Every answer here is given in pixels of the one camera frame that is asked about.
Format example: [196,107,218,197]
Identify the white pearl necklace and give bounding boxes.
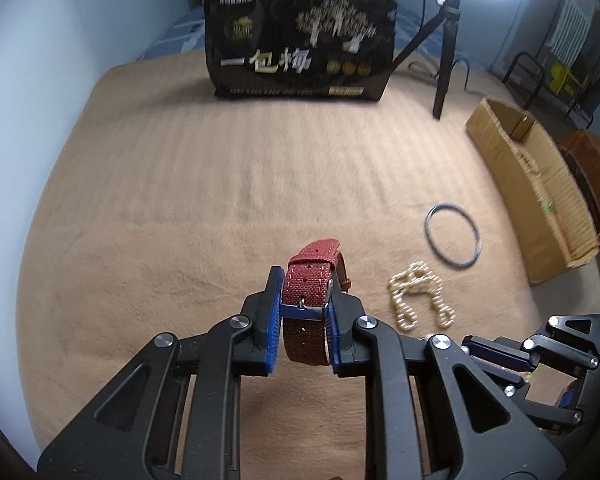
[386,260,458,332]

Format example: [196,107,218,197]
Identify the black clothes rack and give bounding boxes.
[502,0,600,127]

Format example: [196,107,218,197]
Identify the black tripod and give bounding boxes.
[390,0,462,120]

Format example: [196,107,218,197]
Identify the red strap wristwatch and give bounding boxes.
[280,238,351,366]

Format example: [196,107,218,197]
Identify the yellow box on rack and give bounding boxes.
[550,62,582,98]

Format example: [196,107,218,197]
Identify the striped white towel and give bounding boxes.
[546,0,592,67]

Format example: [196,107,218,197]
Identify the orange cloth stool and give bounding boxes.
[558,129,600,238]

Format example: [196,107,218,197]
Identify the dark metal bangle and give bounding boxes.
[422,203,483,271]

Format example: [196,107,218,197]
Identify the blue patterned bed sheet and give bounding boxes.
[138,4,487,82]

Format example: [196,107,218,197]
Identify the black power cable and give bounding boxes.
[406,0,487,97]

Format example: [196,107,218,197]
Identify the cardboard box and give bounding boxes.
[466,98,600,285]

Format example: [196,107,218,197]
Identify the black snack bag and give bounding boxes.
[204,0,398,102]

